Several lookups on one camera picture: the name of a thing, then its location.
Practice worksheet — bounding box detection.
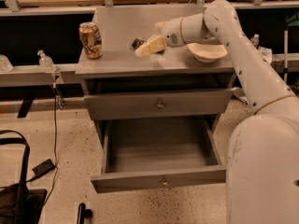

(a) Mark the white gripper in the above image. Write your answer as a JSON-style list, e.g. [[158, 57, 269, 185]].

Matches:
[[135, 18, 184, 57]]

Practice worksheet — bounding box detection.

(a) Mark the black stand with pole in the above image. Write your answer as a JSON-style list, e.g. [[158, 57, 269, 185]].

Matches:
[[283, 12, 299, 81]]

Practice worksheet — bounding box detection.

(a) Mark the dark chocolate rxbar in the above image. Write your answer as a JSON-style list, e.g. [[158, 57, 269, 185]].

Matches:
[[132, 38, 145, 49]]

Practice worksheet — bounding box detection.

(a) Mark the open grey lower drawer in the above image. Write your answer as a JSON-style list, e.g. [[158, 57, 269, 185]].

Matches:
[[92, 117, 226, 193]]

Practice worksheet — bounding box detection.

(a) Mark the black power adapter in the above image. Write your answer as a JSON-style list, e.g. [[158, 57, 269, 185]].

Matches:
[[33, 159, 55, 178]]

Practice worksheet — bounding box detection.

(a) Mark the white bowl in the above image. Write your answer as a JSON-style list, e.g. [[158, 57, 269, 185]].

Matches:
[[187, 43, 227, 63]]

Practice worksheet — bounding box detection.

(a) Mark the grey drawer cabinet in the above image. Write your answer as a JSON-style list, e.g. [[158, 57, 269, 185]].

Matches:
[[74, 4, 237, 147]]

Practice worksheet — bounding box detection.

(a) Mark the black handle object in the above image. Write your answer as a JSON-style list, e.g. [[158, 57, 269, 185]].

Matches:
[[77, 203, 93, 224]]

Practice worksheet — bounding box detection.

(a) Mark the clear plastic container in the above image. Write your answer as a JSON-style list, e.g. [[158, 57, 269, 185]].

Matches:
[[0, 55, 13, 73]]

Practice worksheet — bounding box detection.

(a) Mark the clear water bottle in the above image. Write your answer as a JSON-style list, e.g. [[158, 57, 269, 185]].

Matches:
[[250, 34, 259, 48]]

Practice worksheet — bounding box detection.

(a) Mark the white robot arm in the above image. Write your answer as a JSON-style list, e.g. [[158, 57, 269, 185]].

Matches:
[[135, 0, 299, 224]]

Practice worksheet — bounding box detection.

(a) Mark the grey upper drawer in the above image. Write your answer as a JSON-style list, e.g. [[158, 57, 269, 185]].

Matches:
[[85, 89, 232, 120]]

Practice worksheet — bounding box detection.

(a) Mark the clear sanitizer pump bottle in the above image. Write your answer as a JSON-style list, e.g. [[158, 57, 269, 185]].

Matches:
[[37, 50, 56, 74]]

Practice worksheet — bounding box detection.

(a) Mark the orange soda can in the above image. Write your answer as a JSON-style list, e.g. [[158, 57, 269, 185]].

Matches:
[[78, 22, 103, 59]]

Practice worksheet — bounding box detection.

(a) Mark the black power cable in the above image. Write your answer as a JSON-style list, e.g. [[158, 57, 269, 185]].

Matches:
[[26, 84, 64, 203]]

